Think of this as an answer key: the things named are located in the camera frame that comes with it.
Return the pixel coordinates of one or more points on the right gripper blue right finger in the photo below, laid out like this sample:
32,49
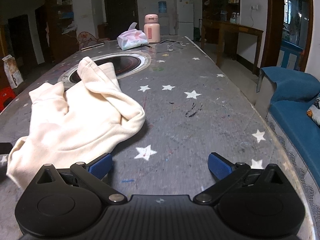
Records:
220,167

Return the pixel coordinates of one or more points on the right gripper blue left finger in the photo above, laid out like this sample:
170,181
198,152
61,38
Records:
98,168

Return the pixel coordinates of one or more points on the cream white garment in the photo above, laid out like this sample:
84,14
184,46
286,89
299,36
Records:
76,124

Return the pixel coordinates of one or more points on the blue sofa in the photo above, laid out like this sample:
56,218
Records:
294,93

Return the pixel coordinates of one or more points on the butterfly patterned pillow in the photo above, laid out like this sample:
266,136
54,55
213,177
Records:
314,112

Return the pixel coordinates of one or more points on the red plastic stool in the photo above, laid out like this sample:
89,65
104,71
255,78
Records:
6,97

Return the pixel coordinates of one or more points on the white paper sack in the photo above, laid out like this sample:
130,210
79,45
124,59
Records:
12,72

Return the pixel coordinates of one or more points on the clear glasses on table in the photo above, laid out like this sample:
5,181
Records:
169,45

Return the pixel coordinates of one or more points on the dark wooden shelf cabinet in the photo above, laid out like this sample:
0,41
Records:
60,16

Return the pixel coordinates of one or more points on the soft tissue pack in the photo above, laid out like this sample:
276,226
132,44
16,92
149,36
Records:
132,38

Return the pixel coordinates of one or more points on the dark wooden side table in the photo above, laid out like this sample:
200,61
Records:
228,41

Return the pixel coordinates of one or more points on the white refrigerator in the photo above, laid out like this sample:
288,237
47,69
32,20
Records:
185,18

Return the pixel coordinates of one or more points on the pink thermos bottle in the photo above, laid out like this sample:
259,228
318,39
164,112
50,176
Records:
152,28

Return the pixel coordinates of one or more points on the water dispenser with blue bottle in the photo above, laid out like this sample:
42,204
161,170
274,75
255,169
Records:
163,18

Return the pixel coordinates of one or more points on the dark wooden door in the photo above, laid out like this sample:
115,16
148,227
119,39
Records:
120,14

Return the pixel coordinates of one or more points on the tall dark display cabinet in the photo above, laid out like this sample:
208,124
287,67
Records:
221,0

